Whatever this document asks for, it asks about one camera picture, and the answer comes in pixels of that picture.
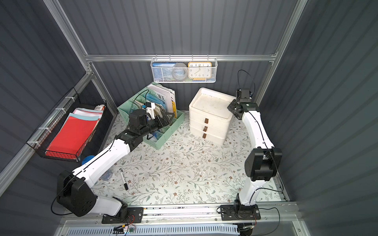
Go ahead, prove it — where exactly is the white ribbed front cover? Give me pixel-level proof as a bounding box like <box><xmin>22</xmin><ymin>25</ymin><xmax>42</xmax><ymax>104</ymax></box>
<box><xmin>65</xmin><ymin>224</ymin><xmax>240</xmax><ymax>236</ymax></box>

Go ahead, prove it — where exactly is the white magazine in organizer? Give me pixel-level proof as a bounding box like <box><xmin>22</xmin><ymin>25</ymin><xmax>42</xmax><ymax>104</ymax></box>
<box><xmin>147</xmin><ymin>84</ymin><xmax>178</xmax><ymax>118</ymax></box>

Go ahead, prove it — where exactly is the white three-drawer storage unit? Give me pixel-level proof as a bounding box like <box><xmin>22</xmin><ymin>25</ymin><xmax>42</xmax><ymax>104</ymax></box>
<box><xmin>189</xmin><ymin>88</ymin><xmax>235</xmax><ymax>145</ymax></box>

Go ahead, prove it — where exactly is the white wire hanging basket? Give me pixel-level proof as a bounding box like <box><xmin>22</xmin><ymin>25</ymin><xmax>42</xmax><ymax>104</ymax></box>
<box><xmin>150</xmin><ymin>57</ymin><xmax>219</xmax><ymax>84</ymax></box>

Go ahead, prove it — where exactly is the black white marker pen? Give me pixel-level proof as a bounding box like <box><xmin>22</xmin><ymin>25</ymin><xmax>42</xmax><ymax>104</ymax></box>
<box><xmin>119</xmin><ymin>169</ymin><xmax>129</xmax><ymax>191</ymax></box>

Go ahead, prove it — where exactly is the blue-lid clear jar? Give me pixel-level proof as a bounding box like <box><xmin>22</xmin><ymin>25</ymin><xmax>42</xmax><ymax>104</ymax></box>
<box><xmin>82</xmin><ymin>155</ymin><xmax>113</xmax><ymax>181</ymax></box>

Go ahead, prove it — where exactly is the black wire wall tray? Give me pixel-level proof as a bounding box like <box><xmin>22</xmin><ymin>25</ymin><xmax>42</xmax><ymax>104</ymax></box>
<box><xmin>26</xmin><ymin>89</ymin><xmax>113</xmax><ymax>162</ymax></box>

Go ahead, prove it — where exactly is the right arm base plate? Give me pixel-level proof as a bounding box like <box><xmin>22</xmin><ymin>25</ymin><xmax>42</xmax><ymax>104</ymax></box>
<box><xmin>217</xmin><ymin>205</ymin><xmax>261</xmax><ymax>221</ymax></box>

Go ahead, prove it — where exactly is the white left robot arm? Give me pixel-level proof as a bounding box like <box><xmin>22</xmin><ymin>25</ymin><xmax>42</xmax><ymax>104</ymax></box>
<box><xmin>54</xmin><ymin>109</ymin><xmax>174</xmax><ymax>222</ymax></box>

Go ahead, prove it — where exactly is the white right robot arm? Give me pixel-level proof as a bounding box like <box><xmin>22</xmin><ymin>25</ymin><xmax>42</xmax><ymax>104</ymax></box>
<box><xmin>227</xmin><ymin>88</ymin><xmax>283</xmax><ymax>213</ymax></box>

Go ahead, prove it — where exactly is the mint green file organizer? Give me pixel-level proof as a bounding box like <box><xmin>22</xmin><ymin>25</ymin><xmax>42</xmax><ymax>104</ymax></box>
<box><xmin>118</xmin><ymin>82</ymin><xmax>185</xmax><ymax>149</ymax></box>

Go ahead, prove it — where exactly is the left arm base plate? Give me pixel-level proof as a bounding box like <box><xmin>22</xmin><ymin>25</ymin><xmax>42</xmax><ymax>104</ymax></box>
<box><xmin>101</xmin><ymin>207</ymin><xmax>144</xmax><ymax>224</ymax></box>

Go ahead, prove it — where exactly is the blue box in basket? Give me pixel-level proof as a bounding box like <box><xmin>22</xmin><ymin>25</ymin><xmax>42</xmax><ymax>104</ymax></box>
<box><xmin>151</xmin><ymin>62</ymin><xmax>176</xmax><ymax>83</ymax></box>

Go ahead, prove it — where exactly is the yellow alarm clock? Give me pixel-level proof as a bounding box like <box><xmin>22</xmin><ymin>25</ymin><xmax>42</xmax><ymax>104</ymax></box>
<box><xmin>188</xmin><ymin>62</ymin><xmax>212</xmax><ymax>80</ymax></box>

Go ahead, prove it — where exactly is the grey tape roll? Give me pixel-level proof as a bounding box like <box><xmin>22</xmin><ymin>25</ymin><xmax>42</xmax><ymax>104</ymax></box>
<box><xmin>171</xmin><ymin>63</ymin><xmax>188</xmax><ymax>81</ymax></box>

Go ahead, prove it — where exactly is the red paper folder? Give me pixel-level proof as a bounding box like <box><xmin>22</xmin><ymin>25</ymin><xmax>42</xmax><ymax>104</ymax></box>
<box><xmin>46</xmin><ymin>111</ymin><xmax>101</xmax><ymax>155</ymax></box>

